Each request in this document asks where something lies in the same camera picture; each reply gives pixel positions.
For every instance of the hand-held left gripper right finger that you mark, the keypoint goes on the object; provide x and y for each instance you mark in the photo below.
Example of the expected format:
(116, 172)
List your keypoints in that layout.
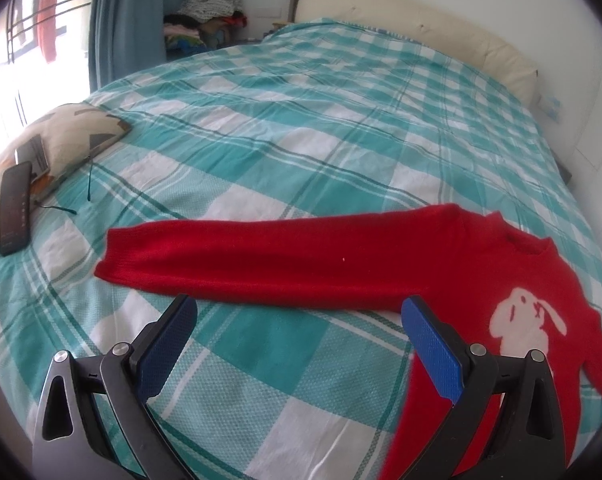
(431, 350)

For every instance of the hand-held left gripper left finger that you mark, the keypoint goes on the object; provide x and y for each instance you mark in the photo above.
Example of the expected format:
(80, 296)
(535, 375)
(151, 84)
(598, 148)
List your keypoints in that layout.
(168, 345)

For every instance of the red sweater with white rabbit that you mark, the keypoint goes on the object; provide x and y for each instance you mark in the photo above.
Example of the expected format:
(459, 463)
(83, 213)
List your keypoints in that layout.
(281, 265)

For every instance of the pile of clothes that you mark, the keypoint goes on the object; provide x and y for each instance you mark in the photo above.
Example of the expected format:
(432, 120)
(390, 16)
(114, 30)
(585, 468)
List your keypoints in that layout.
(211, 2)

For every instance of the black eyeglasses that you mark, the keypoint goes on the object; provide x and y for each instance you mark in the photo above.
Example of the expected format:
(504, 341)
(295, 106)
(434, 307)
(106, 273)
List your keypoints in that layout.
(89, 185)

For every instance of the beige patterned pillow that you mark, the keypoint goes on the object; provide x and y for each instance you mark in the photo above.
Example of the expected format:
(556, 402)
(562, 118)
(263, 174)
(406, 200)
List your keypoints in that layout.
(71, 130)

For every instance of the small grey phone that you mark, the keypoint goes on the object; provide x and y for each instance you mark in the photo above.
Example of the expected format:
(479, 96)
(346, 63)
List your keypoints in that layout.
(31, 152)

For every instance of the teal checked bed sheet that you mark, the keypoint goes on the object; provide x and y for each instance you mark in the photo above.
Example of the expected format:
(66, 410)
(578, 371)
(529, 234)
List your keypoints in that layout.
(306, 135)

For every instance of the blue curtain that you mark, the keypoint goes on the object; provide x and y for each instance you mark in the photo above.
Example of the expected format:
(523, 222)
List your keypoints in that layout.
(126, 20)

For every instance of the cream padded headboard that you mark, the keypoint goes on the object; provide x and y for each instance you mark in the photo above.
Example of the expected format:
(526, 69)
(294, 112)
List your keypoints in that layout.
(406, 20)

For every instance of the red hanging garment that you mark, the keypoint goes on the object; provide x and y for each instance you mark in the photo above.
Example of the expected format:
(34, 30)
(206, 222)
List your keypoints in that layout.
(47, 20)

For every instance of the dark window railing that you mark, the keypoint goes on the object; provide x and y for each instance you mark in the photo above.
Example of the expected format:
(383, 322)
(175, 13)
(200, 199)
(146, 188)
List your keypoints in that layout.
(73, 7)

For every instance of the white wall socket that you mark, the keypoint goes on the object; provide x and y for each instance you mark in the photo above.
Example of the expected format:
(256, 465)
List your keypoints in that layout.
(550, 110)

